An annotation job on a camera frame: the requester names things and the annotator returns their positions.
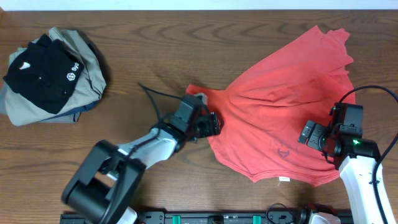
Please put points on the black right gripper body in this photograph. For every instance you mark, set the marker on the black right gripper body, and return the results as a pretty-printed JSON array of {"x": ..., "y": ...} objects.
[{"x": 319, "y": 138}]

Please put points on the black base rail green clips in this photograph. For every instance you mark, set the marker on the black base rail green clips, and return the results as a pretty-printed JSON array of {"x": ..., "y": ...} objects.
[{"x": 205, "y": 218}]

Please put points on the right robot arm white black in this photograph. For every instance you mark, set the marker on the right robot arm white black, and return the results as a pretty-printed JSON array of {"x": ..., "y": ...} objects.
[{"x": 358, "y": 162}]

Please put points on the black folded shirt white logo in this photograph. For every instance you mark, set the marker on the black folded shirt white logo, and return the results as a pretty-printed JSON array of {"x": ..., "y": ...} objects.
[{"x": 45, "y": 74}]

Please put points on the red t-shirt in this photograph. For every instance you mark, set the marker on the red t-shirt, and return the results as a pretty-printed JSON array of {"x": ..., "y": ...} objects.
[{"x": 265, "y": 109}]

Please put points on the grey folded garment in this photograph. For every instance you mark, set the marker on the grey folded garment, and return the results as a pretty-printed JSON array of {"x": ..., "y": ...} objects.
[{"x": 90, "y": 85}]

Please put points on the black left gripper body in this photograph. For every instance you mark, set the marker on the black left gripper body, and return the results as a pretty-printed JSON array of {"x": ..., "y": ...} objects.
[{"x": 203, "y": 128}]

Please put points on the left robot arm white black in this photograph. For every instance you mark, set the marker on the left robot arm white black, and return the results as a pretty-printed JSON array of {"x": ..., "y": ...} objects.
[{"x": 103, "y": 186}]

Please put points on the dark blue folded garment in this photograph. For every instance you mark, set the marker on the dark blue folded garment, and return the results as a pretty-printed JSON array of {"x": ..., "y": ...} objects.
[{"x": 80, "y": 109}]

